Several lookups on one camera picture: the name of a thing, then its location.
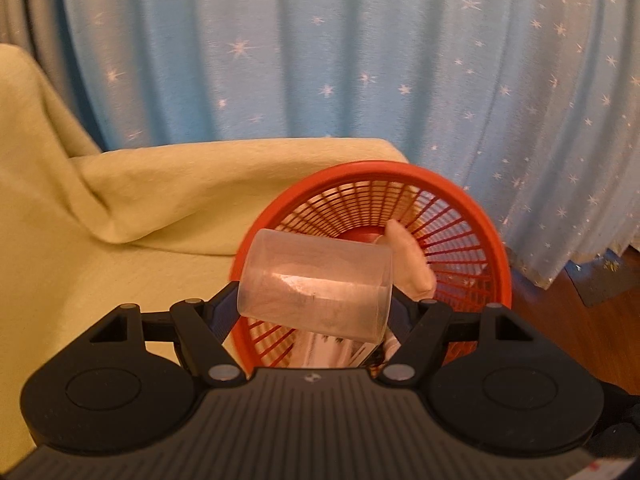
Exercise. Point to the white knit sock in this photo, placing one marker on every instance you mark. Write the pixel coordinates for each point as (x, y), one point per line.
(410, 265)

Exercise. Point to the yellow-green blanket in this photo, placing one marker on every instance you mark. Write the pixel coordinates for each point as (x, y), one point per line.
(125, 200)

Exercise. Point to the dark floor mat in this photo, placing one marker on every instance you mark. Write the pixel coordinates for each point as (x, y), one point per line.
(605, 280)

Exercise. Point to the grey curtain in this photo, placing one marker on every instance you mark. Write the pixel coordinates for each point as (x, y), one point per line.
(30, 5)

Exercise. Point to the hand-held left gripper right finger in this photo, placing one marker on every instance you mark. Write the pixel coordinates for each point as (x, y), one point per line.
(400, 310)

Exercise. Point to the orange plastic mesh basket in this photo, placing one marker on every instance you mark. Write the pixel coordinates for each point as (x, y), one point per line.
(450, 185)

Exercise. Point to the blue star-print curtain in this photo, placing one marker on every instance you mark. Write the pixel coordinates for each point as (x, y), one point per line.
(350, 60)

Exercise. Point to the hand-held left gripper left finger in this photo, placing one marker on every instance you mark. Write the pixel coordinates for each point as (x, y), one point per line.
(227, 305)

